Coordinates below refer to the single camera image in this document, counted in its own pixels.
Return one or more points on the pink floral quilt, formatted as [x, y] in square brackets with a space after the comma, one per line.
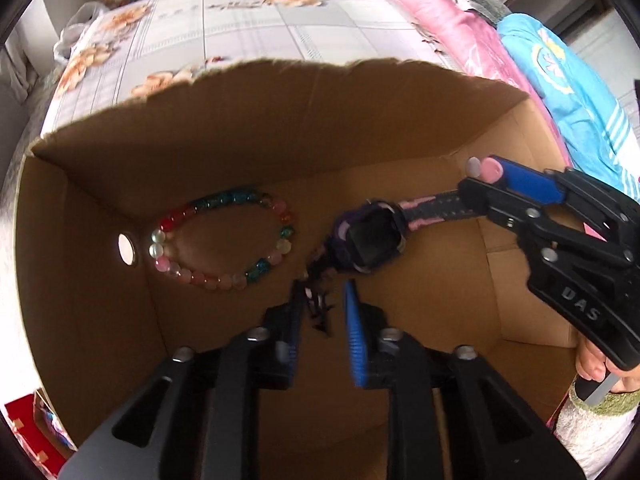
[450, 15]

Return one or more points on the person's right forearm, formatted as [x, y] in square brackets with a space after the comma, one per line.
[590, 435]

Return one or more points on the light blue blanket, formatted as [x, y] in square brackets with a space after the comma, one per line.
[565, 85]

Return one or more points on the white plastic bag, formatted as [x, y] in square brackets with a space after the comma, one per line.
[75, 30]

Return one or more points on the person's right hand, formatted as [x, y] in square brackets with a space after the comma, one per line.
[592, 365]

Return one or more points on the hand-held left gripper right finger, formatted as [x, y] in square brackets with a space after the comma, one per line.
[356, 340]

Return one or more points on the floral print bedsheet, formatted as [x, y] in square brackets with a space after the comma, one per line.
[250, 25]

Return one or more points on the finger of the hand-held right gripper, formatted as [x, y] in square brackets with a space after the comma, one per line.
[490, 200]
[530, 182]

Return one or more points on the red box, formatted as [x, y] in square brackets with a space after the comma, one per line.
[27, 425]

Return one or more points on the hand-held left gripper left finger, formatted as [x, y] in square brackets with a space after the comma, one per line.
[295, 332]

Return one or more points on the purple and pink wristwatch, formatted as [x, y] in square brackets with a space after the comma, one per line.
[372, 237]

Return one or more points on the brown cardboard box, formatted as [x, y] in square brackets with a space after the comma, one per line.
[350, 125]

